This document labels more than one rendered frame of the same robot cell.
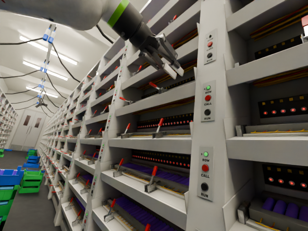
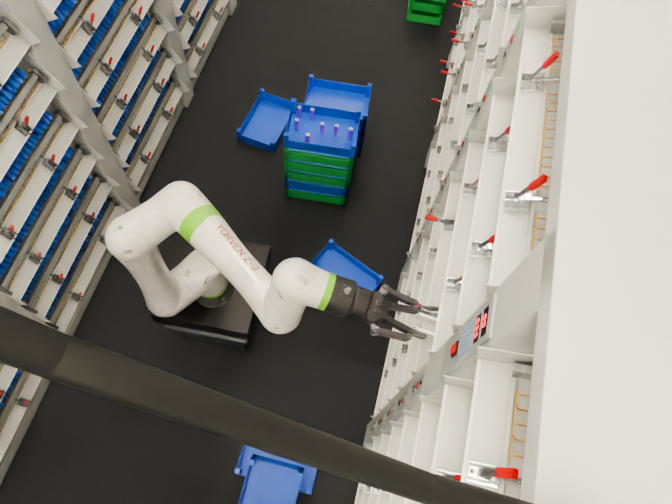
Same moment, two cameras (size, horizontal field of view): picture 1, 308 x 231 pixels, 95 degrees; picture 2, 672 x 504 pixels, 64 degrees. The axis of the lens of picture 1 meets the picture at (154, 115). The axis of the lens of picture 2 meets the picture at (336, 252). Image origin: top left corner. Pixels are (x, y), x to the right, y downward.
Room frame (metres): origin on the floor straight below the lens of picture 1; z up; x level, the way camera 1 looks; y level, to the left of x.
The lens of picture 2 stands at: (0.01, -0.17, 2.27)
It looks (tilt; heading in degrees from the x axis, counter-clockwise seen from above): 65 degrees down; 44
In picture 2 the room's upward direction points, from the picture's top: 9 degrees clockwise
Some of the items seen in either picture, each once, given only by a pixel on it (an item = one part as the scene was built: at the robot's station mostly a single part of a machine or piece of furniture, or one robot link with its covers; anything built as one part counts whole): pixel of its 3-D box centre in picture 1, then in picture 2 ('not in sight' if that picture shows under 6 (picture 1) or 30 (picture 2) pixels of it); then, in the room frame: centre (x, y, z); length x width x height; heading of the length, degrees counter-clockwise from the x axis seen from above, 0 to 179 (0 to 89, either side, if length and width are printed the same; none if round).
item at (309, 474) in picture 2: not in sight; (280, 456); (0.06, -0.01, 0.04); 0.30 x 0.20 x 0.08; 128
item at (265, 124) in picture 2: not in sight; (267, 120); (0.93, 1.36, 0.04); 0.30 x 0.20 x 0.08; 32
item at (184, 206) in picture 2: not in sight; (186, 210); (0.19, 0.60, 0.95); 0.18 x 0.13 x 0.12; 95
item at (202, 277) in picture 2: not in sight; (204, 274); (0.18, 0.60, 0.51); 0.16 x 0.13 x 0.19; 5
